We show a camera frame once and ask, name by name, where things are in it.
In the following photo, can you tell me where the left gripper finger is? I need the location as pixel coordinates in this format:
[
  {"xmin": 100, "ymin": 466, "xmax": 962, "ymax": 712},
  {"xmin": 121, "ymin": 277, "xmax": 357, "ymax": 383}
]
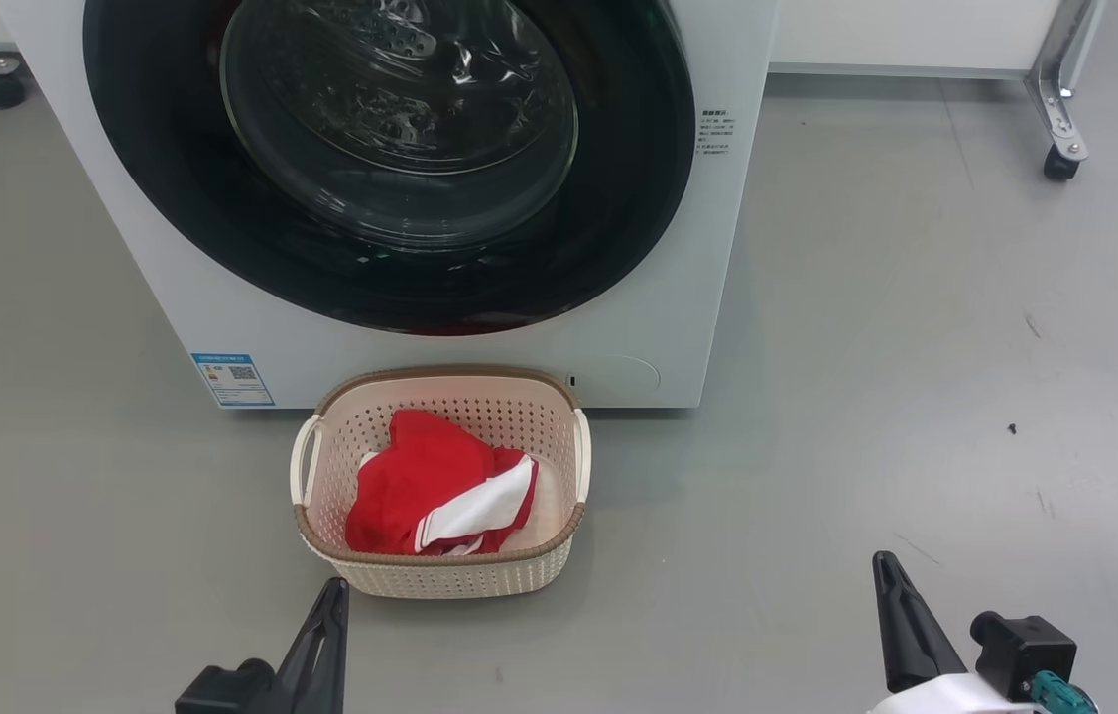
[
  {"xmin": 276, "ymin": 585, "xmax": 339, "ymax": 714},
  {"xmin": 303, "ymin": 578, "xmax": 349, "ymax": 714}
]

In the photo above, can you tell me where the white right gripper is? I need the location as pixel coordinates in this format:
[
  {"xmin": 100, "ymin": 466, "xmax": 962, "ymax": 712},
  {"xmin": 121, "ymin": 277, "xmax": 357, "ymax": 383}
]
[{"xmin": 866, "ymin": 551, "xmax": 1036, "ymax": 714}]

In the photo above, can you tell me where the red and white garment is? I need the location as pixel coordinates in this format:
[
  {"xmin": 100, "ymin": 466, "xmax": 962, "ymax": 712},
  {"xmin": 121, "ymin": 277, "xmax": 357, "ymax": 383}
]
[{"xmin": 345, "ymin": 409, "xmax": 540, "ymax": 556}]

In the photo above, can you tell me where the black glass washer door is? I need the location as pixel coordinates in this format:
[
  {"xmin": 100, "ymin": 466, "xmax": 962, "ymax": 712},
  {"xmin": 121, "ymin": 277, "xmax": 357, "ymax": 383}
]
[{"xmin": 82, "ymin": 0, "xmax": 696, "ymax": 336}]

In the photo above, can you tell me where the cream perforated laundry basket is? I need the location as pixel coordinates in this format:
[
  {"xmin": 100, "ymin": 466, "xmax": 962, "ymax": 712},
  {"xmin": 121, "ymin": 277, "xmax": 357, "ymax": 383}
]
[{"xmin": 290, "ymin": 365, "xmax": 592, "ymax": 600}]

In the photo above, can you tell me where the white front-load washing machine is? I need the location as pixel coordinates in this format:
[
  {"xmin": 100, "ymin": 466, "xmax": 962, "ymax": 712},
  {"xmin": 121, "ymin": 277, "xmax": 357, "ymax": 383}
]
[{"xmin": 0, "ymin": 0, "xmax": 780, "ymax": 410}]

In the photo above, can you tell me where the stainless steel washing machine drum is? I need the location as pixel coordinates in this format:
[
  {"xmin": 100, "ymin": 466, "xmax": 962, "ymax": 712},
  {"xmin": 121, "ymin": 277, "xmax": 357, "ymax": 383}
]
[{"xmin": 221, "ymin": 0, "xmax": 579, "ymax": 249}]

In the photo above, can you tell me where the blue energy label sticker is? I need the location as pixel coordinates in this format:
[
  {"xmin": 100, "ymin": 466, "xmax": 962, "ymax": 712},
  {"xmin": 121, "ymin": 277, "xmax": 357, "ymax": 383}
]
[{"xmin": 189, "ymin": 352, "xmax": 276, "ymax": 408}]

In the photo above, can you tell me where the silver metal cabinet leg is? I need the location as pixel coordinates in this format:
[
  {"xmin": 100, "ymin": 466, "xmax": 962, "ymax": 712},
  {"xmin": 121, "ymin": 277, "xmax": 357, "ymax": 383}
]
[{"xmin": 1027, "ymin": 0, "xmax": 1105, "ymax": 165}]

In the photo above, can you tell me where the teal plug right camera cable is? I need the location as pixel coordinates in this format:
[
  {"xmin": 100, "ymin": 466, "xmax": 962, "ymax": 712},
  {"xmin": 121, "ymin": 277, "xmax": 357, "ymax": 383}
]
[{"xmin": 1030, "ymin": 671, "xmax": 1100, "ymax": 714}]

